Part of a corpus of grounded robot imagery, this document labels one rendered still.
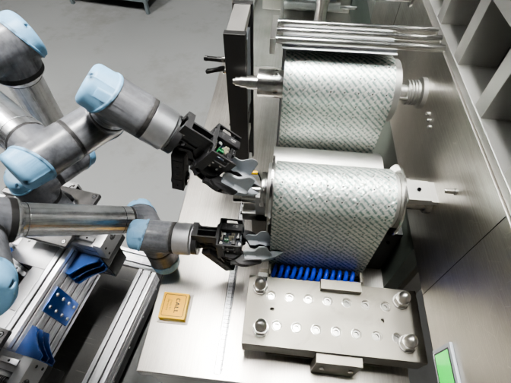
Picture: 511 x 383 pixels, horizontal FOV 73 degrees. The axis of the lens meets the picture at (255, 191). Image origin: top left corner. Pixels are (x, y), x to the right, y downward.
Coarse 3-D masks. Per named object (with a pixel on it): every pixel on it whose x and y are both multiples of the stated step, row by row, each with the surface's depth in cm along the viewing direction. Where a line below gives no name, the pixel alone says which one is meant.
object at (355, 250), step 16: (272, 240) 78; (288, 240) 78; (304, 240) 77; (320, 240) 76; (336, 240) 75; (352, 240) 75; (368, 240) 74; (288, 256) 84; (304, 256) 83; (320, 256) 82; (336, 256) 81; (352, 256) 80; (368, 256) 80
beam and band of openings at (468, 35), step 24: (432, 0) 81; (456, 0) 71; (480, 0) 70; (504, 0) 53; (456, 24) 75; (480, 24) 60; (504, 24) 59; (456, 48) 69; (480, 48) 63; (504, 48) 62; (456, 72) 66; (480, 72) 64; (504, 72) 51; (480, 96) 60; (504, 96) 53; (480, 120) 57; (504, 120) 57; (504, 144) 53; (504, 168) 50; (504, 192) 49
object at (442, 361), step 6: (438, 354) 61; (444, 354) 59; (438, 360) 61; (444, 360) 59; (438, 366) 61; (444, 366) 59; (450, 366) 57; (438, 372) 61; (444, 372) 59; (450, 372) 57; (444, 378) 59; (450, 378) 57
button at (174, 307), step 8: (168, 296) 93; (176, 296) 93; (184, 296) 93; (168, 304) 92; (176, 304) 92; (184, 304) 92; (160, 312) 91; (168, 312) 91; (176, 312) 91; (184, 312) 91; (168, 320) 91; (176, 320) 90; (184, 320) 90
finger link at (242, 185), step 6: (228, 174) 65; (222, 180) 66; (228, 180) 67; (234, 180) 66; (240, 180) 66; (246, 180) 66; (252, 180) 66; (234, 186) 67; (240, 186) 68; (246, 186) 68; (240, 192) 68; (246, 192) 69; (252, 192) 70; (258, 192) 71
